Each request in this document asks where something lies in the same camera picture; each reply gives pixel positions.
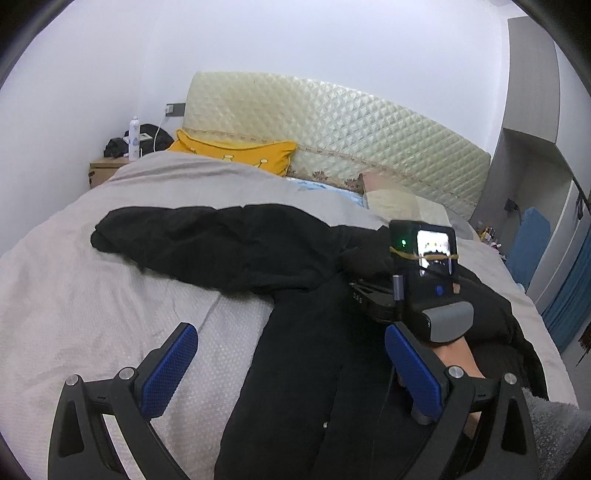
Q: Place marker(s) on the wooden nightstand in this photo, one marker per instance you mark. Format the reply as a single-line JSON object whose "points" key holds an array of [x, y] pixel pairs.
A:
{"points": [[101, 170]]}

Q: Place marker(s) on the black puffer coat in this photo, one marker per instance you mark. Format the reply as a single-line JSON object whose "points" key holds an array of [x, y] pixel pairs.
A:
{"points": [[317, 401]]}

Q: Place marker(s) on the blue curtain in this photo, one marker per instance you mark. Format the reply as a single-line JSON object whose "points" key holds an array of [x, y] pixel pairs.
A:
{"points": [[571, 307]]}

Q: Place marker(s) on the black bag on nightstand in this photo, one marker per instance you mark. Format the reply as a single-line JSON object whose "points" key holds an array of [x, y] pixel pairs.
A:
{"points": [[151, 138]]}

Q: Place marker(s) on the yellow pillow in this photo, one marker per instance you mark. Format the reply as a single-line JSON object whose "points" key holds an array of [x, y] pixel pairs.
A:
{"points": [[273, 157]]}

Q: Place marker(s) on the blue folded mat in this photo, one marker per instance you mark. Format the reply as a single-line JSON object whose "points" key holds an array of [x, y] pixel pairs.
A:
{"points": [[529, 245]]}

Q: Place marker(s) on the cream quilted headboard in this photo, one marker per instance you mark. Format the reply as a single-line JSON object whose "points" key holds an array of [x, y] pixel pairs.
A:
{"points": [[340, 134]]}

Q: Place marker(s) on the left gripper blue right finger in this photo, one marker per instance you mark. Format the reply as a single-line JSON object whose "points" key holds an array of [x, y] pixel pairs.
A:
{"points": [[503, 446]]}

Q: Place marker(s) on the grey wall socket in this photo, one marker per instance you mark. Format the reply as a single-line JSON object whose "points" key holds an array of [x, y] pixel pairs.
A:
{"points": [[174, 109]]}

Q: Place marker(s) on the beige patchwork pillow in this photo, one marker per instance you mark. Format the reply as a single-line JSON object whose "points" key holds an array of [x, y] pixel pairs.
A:
{"points": [[393, 201]]}

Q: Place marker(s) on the grey wardrobe cabinet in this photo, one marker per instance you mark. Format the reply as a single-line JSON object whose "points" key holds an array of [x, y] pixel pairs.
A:
{"points": [[542, 157]]}

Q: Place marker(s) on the cosmetics on side shelf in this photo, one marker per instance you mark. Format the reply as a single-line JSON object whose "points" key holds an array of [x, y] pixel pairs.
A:
{"points": [[487, 235]]}

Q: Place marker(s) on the black wall plug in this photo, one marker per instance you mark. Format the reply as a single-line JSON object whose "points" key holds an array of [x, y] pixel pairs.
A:
{"points": [[511, 206]]}

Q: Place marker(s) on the grey bed cover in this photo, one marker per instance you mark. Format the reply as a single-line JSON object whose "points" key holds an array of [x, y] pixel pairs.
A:
{"points": [[67, 308]]}

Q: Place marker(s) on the person's right hand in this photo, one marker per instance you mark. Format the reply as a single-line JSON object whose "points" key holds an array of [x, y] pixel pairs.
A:
{"points": [[458, 353]]}

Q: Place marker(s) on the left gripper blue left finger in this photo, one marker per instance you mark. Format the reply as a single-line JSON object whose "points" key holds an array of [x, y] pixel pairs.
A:
{"points": [[81, 446]]}

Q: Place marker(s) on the light blue bed sheet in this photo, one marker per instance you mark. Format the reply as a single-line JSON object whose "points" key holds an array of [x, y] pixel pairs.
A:
{"points": [[319, 186]]}

